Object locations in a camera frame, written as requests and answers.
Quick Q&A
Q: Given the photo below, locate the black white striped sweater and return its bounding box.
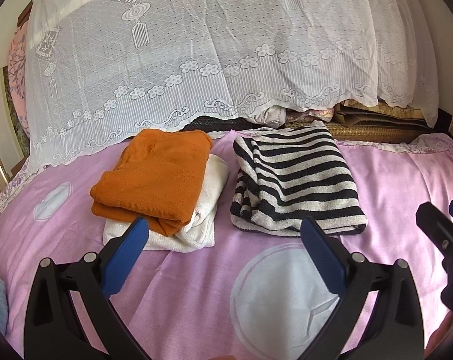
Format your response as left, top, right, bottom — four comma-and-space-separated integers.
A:
230, 122, 367, 237

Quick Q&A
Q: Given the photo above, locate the brown woven bamboo mat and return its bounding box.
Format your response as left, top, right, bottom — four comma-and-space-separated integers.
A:
284, 99, 433, 144

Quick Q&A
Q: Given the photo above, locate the white folded garment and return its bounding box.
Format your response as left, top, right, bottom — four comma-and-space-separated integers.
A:
102, 153, 231, 253

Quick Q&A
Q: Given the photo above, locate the orange folded garment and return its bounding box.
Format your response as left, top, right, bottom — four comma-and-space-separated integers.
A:
90, 129, 213, 236

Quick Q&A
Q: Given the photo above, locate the pink floral bedding stack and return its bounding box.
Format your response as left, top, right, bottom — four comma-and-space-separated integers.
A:
7, 21, 30, 138

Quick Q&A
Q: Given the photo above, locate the white lace cover cloth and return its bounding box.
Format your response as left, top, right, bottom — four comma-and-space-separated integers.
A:
25, 0, 439, 172

